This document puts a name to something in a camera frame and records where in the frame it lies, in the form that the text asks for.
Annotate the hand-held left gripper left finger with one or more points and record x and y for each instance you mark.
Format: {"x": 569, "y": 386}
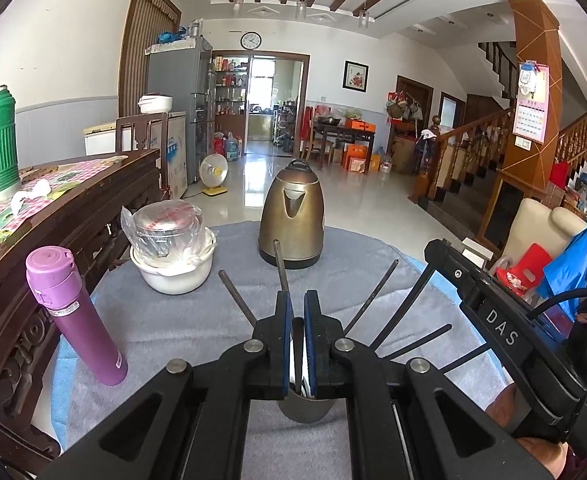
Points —
{"x": 288, "y": 340}

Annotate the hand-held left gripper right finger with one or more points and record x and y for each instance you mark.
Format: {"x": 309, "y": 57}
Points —
{"x": 308, "y": 345}

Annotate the dark metal chopstick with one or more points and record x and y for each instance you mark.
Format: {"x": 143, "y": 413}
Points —
{"x": 280, "y": 265}
{"x": 403, "y": 310}
{"x": 373, "y": 296}
{"x": 418, "y": 342}
{"x": 238, "y": 297}
{"x": 466, "y": 357}

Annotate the dark grey cup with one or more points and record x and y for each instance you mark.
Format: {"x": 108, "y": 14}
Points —
{"x": 306, "y": 410}

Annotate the person's right hand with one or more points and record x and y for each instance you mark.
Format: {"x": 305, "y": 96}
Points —
{"x": 503, "y": 410}

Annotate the red plastic stool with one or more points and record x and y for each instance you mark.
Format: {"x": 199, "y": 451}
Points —
{"x": 523, "y": 267}

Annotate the blue plastic bag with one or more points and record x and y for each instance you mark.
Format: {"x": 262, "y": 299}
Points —
{"x": 571, "y": 265}

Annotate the cream armchair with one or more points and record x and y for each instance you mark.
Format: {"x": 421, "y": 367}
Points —
{"x": 528, "y": 225}

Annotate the grey table cloth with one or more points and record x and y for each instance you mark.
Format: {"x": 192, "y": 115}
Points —
{"x": 173, "y": 320}

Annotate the gold electric kettle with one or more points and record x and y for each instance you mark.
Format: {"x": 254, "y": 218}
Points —
{"x": 291, "y": 210}

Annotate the white ceramic bowl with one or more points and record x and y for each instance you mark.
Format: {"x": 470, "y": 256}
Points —
{"x": 173, "y": 277}

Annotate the plastic-wrapped steel pots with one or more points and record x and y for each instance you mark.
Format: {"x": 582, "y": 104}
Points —
{"x": 166, "y": 227}

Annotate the wooden staircase railing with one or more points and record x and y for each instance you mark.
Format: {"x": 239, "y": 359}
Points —
{"x": 463, "y": 155}

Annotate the yellow fan heater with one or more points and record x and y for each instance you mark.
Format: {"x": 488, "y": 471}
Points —
{"x": 214, "y": 172}

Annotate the orange cardboard boxes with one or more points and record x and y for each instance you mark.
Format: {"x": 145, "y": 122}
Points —
{"x": 358, "y": 157}

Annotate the blue water jug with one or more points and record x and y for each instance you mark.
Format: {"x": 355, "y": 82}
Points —
{"x": 231, "y": 149}

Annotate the purple insulated bottle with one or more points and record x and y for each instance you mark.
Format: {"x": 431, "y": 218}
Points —
{"x": 78, "y": 325}

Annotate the dark wooden dining table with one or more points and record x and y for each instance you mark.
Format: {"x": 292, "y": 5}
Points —
{"x": 343, "y": 132}

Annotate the white chest freezer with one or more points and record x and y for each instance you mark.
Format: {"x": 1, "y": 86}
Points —
{"x": 176, "y": 155}

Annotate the blue table mat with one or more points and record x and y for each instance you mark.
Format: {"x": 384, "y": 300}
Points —
{"x": 59, "y": 400}

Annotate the dark wooden chair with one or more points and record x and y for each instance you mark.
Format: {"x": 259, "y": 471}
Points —
{"x": 123, "y": 135}

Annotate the white rice cooker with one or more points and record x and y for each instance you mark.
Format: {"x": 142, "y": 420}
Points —
{"x": 154, "y": 104}

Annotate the carved dark wooden sideboard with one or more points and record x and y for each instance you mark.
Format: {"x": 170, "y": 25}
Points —
{"x": 13, "y": 320}

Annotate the grey refrigerator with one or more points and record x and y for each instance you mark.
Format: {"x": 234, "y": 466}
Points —
{"x": 178, "y": 85}

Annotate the orange wooden pillar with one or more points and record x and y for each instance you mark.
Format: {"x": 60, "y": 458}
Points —
{"x": 533, "y": 40}

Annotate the crumpled white tissue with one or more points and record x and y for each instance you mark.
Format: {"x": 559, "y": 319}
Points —
{"x": 28, "y": 197}

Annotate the brown wooden door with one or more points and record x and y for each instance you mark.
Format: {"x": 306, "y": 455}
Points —
{"x": 143, "y": 45}

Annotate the pink wall calendar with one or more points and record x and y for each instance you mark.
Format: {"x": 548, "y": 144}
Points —
{"x": 529, "y": 110}

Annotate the framed wall picture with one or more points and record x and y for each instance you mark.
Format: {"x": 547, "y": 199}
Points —
{"x": 355, "y": 76}

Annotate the round wall clock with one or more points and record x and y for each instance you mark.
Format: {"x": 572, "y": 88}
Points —
{"x": 251, "y": 40}

